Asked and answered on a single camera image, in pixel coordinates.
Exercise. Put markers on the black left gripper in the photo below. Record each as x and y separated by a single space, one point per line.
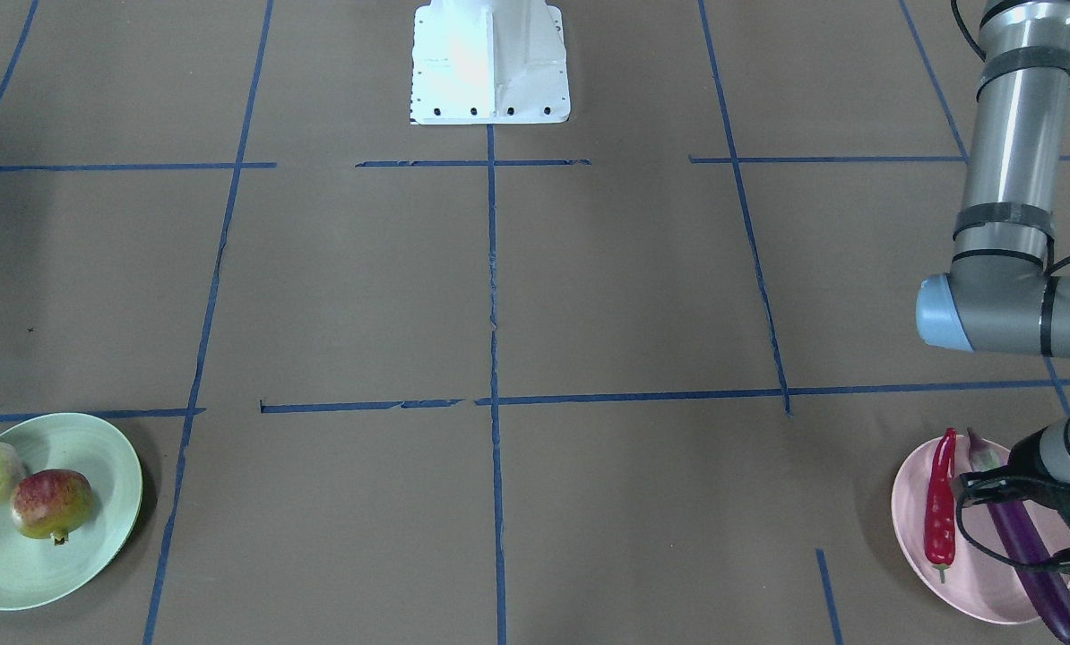
1028 462

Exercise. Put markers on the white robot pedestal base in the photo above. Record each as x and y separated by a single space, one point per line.
489 62

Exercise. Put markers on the red chili pepper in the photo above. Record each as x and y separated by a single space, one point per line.
939 524

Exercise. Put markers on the pink plate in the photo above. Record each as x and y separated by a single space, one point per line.
976 584

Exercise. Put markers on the red yellow pomegranate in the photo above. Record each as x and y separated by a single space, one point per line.
51 504

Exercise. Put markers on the purple eggplant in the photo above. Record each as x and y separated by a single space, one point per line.
1047 592

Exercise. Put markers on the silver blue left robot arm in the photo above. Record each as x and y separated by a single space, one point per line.
1004 292

